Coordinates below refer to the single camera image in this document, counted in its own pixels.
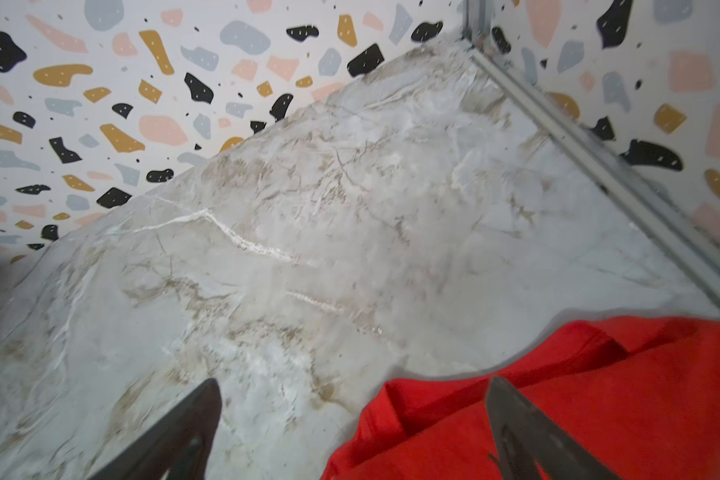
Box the red t shirt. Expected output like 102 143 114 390
323 316 720 479

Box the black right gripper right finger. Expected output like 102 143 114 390
485 377 618 479

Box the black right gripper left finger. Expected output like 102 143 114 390
92 378 222 479

